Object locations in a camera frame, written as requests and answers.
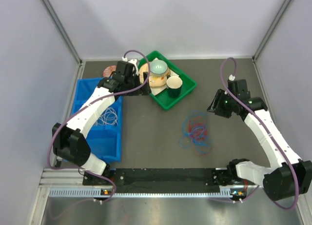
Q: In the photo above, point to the beige patterned bowl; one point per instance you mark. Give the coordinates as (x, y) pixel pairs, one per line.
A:
(154, 80)

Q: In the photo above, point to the red patterned small plate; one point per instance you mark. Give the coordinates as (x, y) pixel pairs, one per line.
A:
(108, 71)

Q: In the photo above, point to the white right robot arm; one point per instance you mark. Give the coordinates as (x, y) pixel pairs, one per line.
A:
(288, 175)

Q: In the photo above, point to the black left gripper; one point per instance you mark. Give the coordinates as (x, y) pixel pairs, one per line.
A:
(144, 90)

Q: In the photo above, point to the green plastic tray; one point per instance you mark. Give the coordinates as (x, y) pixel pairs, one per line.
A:
(163, 99)

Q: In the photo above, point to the light teal bowl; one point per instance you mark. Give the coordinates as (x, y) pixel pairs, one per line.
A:
(158, 67)

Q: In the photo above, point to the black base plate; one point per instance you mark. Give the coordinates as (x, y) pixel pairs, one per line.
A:
(172, 180)

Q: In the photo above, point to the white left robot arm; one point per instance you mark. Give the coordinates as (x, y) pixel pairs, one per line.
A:
(78, 151)

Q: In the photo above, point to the grey slotted cable duct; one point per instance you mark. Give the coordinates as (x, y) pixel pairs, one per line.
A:
(100, 193)

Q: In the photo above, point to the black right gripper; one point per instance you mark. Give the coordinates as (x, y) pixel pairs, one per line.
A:
(215, 107)

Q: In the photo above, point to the dark green mug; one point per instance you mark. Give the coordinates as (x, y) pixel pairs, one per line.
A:
(174, 86)

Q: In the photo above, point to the blue plastic bin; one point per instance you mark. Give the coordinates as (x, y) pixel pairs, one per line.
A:
(99, 123)

